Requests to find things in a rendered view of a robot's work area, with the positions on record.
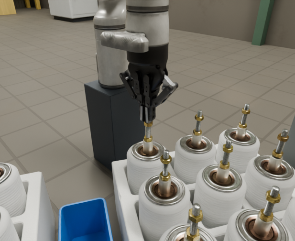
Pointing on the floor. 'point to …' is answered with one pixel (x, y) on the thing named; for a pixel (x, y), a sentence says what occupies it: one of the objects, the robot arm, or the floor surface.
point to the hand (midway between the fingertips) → (147, 112)
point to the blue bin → (85, 221)
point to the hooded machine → (73, 9)
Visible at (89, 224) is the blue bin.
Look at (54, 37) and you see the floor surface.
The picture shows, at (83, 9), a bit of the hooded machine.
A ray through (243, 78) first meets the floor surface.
